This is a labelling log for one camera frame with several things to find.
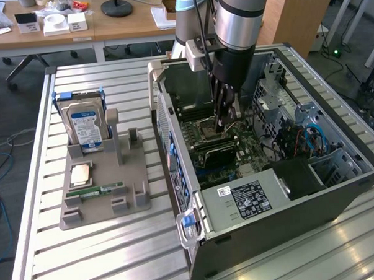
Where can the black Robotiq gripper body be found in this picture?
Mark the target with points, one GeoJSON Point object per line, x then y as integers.
{"type": "Point", "coordinates": [233, 66]}

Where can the green graphics card black cooler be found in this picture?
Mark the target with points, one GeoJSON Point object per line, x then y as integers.
{"type": "Point", "coordinates": [220, 155]}

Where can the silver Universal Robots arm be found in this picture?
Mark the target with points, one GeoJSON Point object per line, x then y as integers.
{"type": "Point", "coordinates": [237, 23]}

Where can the CPU socket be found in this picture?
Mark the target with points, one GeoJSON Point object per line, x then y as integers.
{"type": "Point", "coordinates": [206, 131]}

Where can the black RAM stick with labels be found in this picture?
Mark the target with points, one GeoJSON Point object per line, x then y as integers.
{"type": "Point", "coordinates": [206, 145]}

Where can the green motherboard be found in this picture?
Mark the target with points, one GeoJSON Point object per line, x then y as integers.
{"type": "Point", "coordinates": [249, 143]}

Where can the tall metal disk bay cage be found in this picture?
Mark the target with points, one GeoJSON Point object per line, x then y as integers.
{"type": "Point", "coordinates": [272, 111]}

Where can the wooden cabinet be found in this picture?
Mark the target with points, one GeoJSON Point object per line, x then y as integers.
{"type": "Point", "coordinates": [299, 17]}

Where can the stack of white papers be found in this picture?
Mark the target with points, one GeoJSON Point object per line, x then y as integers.
{"type": "Point", "coordinates": [161, 20]}

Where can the grey power supply unit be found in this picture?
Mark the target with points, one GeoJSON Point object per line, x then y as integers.
{"type": "Point", "coordinates": [269, 186]}

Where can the white box with red button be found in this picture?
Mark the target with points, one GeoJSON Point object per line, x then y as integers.
{"type": "Point", "coordinates": [322, 39]}

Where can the black device with green light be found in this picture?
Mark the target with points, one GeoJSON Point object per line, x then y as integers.
{"type": "Point", "coordinates": [336, 52]}

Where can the wooden office desk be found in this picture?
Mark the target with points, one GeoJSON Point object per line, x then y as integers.
{"type": "Point", "coordinates": [129, 31]}
{"type": "Point", "coordinates": [30, 41]}

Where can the blue case release latch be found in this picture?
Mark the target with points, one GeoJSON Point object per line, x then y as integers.
{"type": "Point", "coordinates": [187, 222]}

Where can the low metal disk bay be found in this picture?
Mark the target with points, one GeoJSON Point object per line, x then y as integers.
{"type": "Point", "coordinates": [334, 167]}

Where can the black round lamp base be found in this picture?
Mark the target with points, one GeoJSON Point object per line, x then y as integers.
{"type": "Point", "coordinates": [116, 10]}

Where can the open black PC case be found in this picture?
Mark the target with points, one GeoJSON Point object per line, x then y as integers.
{"type": "Point", "coordinates": [272, 235]}

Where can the hard disk in blue caddy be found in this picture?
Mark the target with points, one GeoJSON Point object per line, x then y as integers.
{"type": "Point", "coordinates": [81, 126]}

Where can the green RAM stick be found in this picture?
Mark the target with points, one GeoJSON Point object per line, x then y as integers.
{"type": "Point", "coordinates": [93, 190]}

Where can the silver CPU chip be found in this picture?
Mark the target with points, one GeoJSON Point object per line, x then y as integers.
{"type": "Point", "coordinates": [80, 175]}

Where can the grey plastic parts rack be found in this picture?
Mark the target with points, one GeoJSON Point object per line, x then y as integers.
{"type": "Point", "coordinates": [100, 213]}

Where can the small white labelled box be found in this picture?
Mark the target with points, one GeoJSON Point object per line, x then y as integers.
{"type": "Point", "coordinates": [76, 22]}

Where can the red packet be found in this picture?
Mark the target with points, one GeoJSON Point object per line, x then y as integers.
{"type": "Point", "coordinates": [79, 6]}

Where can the flat white box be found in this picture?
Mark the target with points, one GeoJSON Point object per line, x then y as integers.
{"type": "Point", "coordinates": [56, 32]}

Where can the clear bag with dark parts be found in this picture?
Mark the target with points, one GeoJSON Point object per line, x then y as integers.
{"type": "Point", "coordinates": [61, 4]}

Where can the white tape roll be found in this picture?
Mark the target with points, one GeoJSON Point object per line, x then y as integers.
{"type": "Point", "coordinates": [55, 19]}

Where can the grey chair base with castors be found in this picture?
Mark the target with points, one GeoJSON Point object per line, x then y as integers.
{"type": "Point", "coordinates": [22, 65]}

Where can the beige tape roll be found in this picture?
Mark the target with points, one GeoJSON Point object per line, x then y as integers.
{"type": "Point", "coordinates": [41, 1]}

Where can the white box with black top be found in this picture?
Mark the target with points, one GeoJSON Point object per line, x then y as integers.
{"type": "Point", "coordinates": [28, 27]}

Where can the grey cup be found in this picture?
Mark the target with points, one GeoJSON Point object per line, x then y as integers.
{"type": "Point", "coordinates": [27, 2]}

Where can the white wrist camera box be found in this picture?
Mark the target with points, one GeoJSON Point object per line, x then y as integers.
{"type": "Point", "coordinates": [194, 57]}

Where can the white desk frame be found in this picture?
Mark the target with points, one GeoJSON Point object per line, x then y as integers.
{"type": "Point", "coordinates": [359, 13]}

